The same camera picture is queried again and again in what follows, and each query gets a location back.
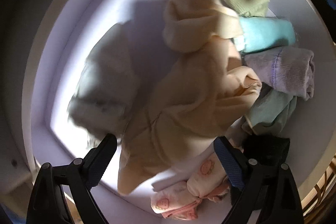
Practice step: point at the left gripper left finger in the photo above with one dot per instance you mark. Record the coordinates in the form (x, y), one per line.
(48, 202)

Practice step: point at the grey white cloth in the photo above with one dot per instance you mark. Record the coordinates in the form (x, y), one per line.
(107, 87)

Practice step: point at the white open drawer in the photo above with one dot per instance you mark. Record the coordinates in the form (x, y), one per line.
(70, 28)

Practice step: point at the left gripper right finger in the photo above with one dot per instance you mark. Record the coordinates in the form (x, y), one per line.
(269, 188)

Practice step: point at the pink strawberry print cloth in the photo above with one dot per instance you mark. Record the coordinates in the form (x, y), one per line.
(181, 200)

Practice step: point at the turquoise folded cloth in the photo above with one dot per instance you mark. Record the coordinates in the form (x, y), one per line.
(261, 34)

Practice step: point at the pale green cloth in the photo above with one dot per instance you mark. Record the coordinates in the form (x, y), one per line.
(269, 113)

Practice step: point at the beige soft garment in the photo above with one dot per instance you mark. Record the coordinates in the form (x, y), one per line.
(206, 91)

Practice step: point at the lavender folded cloth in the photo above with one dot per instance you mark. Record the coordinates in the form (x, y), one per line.
(286, 69)

